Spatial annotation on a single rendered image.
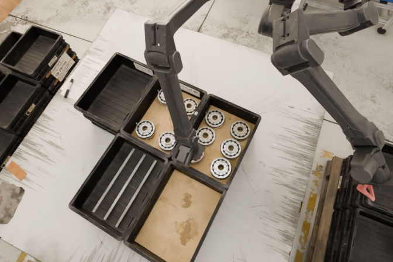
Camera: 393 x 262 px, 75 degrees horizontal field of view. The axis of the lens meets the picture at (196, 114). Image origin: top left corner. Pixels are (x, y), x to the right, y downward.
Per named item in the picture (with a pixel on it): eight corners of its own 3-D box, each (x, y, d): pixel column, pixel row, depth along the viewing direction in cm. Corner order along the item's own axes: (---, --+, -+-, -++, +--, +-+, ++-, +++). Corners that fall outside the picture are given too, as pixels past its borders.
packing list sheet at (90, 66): (85, 54, 176) (85, 53, 176) (113, 64, 172) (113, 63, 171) (57, 93, 165) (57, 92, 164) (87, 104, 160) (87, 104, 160)
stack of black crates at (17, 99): (36, 92, 231) (9, 71, 200) (63, 103, 225) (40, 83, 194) (7, 131, 217) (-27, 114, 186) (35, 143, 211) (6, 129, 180)
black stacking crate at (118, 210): (125, 139, 138) (118, 132, 128) (172, 165, 131) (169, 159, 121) (79, 208, 125) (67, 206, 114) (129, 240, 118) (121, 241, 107)
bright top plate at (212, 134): (200, 123, 135) (200, 123, 134) (218, 131, 133) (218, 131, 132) (192, 140, 131) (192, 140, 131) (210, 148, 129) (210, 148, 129)
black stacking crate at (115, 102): (122, 63, 158) (116, 51, 148) (163, 82, 152) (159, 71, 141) (82, 116, 145) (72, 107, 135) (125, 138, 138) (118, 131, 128)
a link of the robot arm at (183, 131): (180, 47, 76) (151, 43, 80) (170, 57, 73) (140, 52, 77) (201, 140, 105) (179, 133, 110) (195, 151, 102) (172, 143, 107)
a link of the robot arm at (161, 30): (162, 28, 67) (132, 25, 71) (173, 71, 76) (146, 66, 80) (227, -31, 93) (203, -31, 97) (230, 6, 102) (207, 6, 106)
